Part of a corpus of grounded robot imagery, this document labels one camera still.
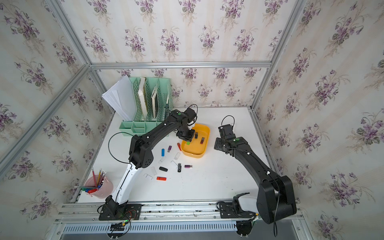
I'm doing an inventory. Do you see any yellow plastic storage box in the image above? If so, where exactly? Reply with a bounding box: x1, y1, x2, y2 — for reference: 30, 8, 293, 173
181, 124, 211, 159

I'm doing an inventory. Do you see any white usb drive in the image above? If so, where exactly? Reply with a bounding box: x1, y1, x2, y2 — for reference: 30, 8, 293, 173
144, 174, 153, 181
171, 161, 178, 168
174, 153, 181, 160
151, 167, 157, 176

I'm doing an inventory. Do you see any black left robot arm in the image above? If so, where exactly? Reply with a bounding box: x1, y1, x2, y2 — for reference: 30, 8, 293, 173
112, 107, 198, 205

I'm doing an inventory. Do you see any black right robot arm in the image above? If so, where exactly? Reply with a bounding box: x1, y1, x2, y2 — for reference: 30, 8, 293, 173
214, 124, 297, 237

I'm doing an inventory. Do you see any green desk file organizer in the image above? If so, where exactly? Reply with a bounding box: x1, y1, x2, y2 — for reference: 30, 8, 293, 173
120, 77, 174, 136

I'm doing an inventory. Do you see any white paper stack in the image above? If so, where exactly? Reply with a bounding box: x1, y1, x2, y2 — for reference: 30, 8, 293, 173
102, 76, 137, 122

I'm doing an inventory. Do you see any pink pen cup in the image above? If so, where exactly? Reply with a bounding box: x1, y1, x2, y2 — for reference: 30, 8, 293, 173
77, 170, 114, 199

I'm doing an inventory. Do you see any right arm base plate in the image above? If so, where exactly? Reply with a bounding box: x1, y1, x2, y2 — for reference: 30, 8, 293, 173
216, 193, 259, 219

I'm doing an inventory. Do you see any aluminium front rail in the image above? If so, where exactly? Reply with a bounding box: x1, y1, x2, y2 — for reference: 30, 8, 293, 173
55, 200, 261, 223

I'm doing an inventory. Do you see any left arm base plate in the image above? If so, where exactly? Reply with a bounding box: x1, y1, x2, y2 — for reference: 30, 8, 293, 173
98, 195, 143, 221

